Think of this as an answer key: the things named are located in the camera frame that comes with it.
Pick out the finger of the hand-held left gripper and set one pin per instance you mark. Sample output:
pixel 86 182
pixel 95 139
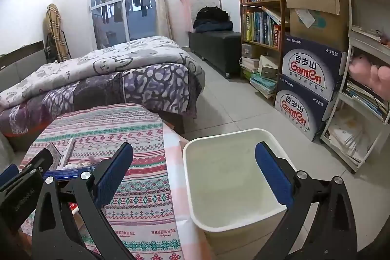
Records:
pixel 27 187
pixel 7 175

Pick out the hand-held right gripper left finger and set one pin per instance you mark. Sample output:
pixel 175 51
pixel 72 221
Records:
pixel 114 174

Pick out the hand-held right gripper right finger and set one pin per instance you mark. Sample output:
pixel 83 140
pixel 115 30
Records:
pixel 272 177

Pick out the white plastic bin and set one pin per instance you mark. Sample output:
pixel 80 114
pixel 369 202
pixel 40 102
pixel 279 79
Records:
pixel 225 174

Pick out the crumpled white tissue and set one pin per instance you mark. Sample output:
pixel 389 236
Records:
pixel 73 166

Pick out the small grey white box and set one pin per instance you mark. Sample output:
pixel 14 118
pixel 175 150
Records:
pixel 54 153

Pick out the striped patterned tablecloth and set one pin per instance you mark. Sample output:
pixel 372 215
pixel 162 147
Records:
pixel 106 126

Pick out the small red item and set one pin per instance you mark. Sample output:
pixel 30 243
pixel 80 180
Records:
pixel 74 206

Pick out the blue water bottle carton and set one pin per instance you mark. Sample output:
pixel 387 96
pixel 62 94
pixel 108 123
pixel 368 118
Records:
pixel 307 68
pixel 298 112

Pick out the pile of white papers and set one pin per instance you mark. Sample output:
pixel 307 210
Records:
pixel 347 138

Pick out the stack of books on floor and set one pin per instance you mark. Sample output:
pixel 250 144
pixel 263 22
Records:
pixel 262 85

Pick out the grey bed headboard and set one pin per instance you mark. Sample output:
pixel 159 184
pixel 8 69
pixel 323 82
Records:
pixel 21 65

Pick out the beige tissue box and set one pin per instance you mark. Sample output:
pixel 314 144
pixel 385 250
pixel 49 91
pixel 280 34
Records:
pixel 268 66

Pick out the row of thin booklets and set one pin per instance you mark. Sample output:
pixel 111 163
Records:
pixel 365 98

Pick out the small grey carton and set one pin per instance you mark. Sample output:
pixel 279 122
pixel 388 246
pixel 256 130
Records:
pixel 249 50

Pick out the pink plush toy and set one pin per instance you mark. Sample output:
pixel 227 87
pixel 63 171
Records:
pixel 365 71

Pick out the black storage bench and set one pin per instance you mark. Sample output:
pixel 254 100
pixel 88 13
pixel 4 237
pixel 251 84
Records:
pixel 213 48

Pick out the sliding glass door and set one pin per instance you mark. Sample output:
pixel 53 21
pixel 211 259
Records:
pixel 134 28

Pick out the row of green-spined books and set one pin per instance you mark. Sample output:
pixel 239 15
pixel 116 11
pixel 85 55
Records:
pixel 259 28

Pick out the plaid scarf on rack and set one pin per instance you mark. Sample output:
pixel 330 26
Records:
pixel 56 31

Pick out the white shelf unit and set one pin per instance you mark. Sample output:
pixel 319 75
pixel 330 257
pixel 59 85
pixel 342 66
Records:
pixel 362 43

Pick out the brown cardboard box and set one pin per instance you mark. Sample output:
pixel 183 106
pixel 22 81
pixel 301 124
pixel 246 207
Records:
pixel 317 22

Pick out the dark blue folded clothes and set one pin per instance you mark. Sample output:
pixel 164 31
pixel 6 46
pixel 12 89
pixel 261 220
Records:
pixel 213 26

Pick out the wooden bookshelf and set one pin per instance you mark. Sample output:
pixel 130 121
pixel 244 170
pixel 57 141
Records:
pixel 259 4

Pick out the black bag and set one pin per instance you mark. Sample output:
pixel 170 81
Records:
pixel 211 14

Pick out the white storage box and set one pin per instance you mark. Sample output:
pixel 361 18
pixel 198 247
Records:
pixel 202 1

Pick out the dark bed frame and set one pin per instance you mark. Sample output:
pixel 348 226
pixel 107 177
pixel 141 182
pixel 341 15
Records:
pixel 175 123

